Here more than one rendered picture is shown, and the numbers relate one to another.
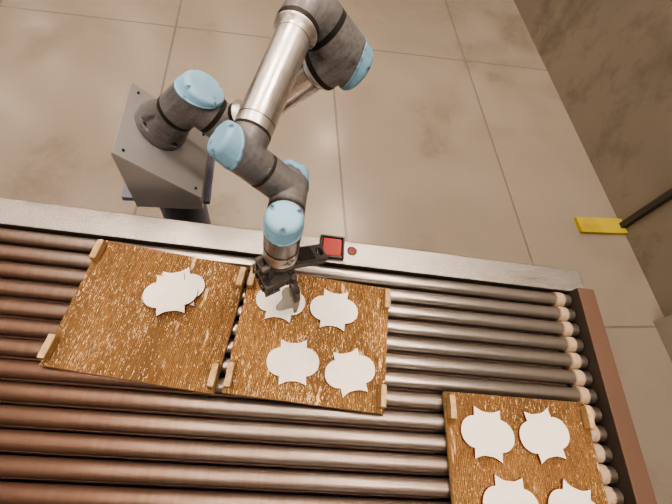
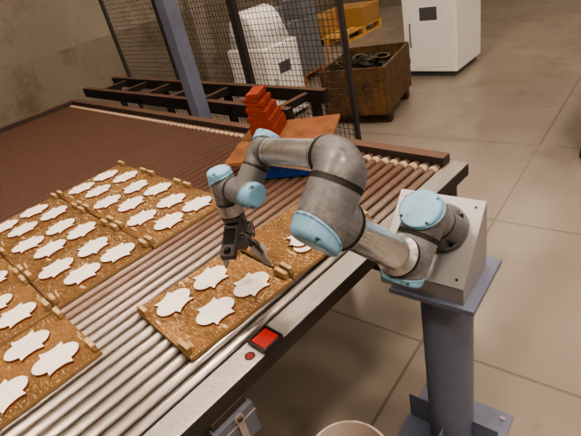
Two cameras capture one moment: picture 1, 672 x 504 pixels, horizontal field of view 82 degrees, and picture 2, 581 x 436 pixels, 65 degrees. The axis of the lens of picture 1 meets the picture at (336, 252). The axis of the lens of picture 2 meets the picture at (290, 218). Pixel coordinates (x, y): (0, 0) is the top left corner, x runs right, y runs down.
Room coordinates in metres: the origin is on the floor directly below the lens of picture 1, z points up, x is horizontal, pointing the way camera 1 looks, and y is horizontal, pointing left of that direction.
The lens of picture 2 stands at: (1.56, -0.27, 1.88)
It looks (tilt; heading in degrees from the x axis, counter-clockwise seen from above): 31 degrees down; 154
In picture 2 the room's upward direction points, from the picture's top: 14 degrees counter-clockwise
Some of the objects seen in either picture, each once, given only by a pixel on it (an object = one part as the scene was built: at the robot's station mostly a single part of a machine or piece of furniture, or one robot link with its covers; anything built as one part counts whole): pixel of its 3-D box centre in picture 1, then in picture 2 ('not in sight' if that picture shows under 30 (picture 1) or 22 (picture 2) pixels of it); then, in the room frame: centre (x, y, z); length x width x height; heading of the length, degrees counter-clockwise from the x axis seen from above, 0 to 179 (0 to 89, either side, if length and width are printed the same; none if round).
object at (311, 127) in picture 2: not in sight; (285, 138); (-0.40, 0.75, 1.03); 0.50 x 0.50 x 0.02; 45
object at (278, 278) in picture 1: (276, 268); (238, 228); (0.37, 0.12, 1.16); 0.09 x 0.08 x 0.12; 138
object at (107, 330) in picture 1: (154, 312); (302, 233); (0.24, 0.40, 0.93); 0.41 x 0.35 x 0.02; 99
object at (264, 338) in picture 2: (331, 247); (265, 339); (0.61, 0.02, 0.92); 0.06 x 0.06 x 0.01; 14
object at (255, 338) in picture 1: (313, 336); (214, 296); (0.32, -0.02, 0.93); 0.41 x 0.35 x 0.02; 101
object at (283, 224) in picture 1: (283, 229); (223, 185); (0.38, 0.11, 1.31); 0.09 x 0.08 x 0.11; 12
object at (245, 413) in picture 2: not in sight; (230, 425); (0.66, -0.18, 0.77); 0.14 x 0.11 x 0.18; 104
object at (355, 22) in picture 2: not in sight; (343, 22); (-6.30, 5.69, 0.25); 1.38 x 0.96 x 0.50; 110
